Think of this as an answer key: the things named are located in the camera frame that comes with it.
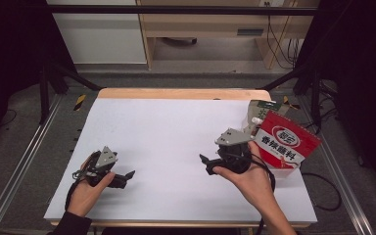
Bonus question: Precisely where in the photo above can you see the person's right hand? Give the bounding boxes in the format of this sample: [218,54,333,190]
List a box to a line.
[211,140,276,211]

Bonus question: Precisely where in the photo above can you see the aluminium floor rail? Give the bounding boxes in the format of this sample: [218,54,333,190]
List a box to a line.
[298,95,376,235]
[0,94,65,235]

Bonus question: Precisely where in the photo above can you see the person's left hand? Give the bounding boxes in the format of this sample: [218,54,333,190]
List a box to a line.
[67,171,117,218]

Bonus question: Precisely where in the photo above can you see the black hanging desk cables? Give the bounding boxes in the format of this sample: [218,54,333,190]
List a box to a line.
[265,1,303,70]

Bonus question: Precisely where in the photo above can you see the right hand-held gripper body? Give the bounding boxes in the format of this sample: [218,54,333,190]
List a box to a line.
[213,127,255,175]

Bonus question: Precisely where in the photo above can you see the black yellow tape strip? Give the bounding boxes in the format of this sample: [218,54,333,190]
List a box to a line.
[282,95,302,111]
[72,93,87,112]

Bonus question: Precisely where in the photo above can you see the left hand-held gripper black cable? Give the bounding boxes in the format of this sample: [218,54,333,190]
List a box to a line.
[64,150,101,212]

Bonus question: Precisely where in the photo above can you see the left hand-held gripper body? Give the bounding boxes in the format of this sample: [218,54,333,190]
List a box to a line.
[72,145,120,188]

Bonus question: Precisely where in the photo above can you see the clear plastic container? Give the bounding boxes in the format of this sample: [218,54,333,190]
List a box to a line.
[241,117,303,180]

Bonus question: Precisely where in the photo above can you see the red white seasoning packet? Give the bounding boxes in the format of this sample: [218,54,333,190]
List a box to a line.
[254,110,322,170]

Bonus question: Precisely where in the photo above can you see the hand-held gripper black cable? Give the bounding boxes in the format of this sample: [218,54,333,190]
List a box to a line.
[241,153,277,235]
[64,150,101,212]

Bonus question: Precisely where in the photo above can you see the white table sheet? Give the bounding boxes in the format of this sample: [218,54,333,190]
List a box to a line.
[43,97,318,224]

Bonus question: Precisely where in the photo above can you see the wooden table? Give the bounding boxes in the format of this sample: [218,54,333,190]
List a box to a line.
[43,87,318,229]

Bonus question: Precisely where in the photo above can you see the black floor cable loop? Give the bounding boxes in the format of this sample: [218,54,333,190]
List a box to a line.
[302,171,343,212]

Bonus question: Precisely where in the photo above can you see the white cabinet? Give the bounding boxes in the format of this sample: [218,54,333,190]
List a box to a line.
[45,0,148,66]

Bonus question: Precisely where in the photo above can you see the black metal crossbar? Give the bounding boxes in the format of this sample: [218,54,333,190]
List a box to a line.
[45,4,319,17]

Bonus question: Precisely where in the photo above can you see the green cream sauce pouch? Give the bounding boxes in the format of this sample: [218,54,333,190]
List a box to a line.
[246,99,290,124]

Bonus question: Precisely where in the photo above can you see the right hand-held gripper black cable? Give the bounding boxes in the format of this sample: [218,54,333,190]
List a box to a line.
[241,153,277,235]

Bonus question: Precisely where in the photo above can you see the light wooden desk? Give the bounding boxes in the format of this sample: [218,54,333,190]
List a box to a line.
[136,0,321,71]

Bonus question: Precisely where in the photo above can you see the black metal stand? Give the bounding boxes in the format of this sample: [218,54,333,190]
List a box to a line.
[38,62,102,125]
[260,63,324,128]

